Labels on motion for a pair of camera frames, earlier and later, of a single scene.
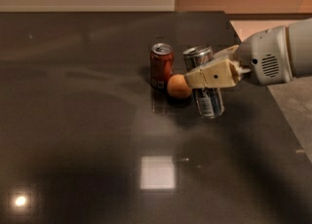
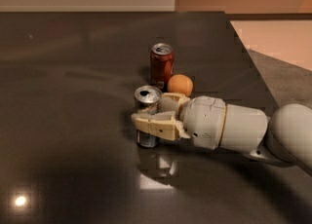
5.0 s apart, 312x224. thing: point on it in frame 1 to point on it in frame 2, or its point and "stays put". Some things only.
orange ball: (177, 87) stays put
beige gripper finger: (217, 74) to (160, 124)
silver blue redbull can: (209, 100) to (147, 99)
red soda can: (162, 64) stays put
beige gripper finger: (227, 54) to (173, 101)
